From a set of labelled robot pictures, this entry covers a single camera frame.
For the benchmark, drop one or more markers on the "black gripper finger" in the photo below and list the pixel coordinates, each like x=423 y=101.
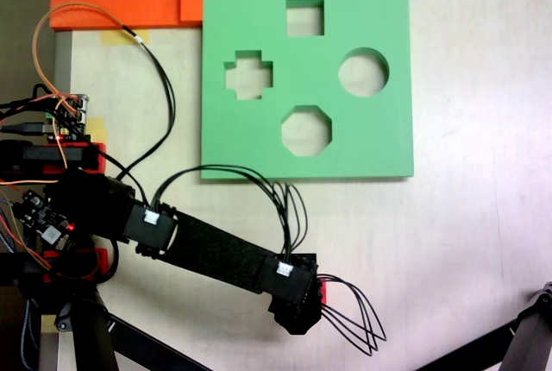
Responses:
x=306 y=259

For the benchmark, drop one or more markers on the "red cross columnar block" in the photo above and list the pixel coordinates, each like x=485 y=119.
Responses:
x=324 y=293

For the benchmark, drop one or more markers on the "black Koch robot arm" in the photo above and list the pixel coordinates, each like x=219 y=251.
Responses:
x=215 y=246

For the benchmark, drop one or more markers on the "green shape hole board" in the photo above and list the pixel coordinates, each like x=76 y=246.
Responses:
x=366 y=138

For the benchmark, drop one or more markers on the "black notched tripod leg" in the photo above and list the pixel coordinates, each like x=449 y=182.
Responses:
x=530 y=336

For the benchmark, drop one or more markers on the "yellow tape piece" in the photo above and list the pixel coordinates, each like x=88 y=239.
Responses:
x=100 y=129
x=116 y=38

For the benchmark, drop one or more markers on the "red black table clamp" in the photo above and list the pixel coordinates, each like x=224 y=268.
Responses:
x=73 y=155
x=26 y=269

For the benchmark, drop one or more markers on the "black power circuit board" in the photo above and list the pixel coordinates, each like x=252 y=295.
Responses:
x=39 y=211

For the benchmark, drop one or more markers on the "green circuit board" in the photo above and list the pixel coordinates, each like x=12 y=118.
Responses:
x=71 y=116

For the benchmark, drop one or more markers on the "black usb plug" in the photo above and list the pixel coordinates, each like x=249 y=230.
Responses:
x=30 y=128

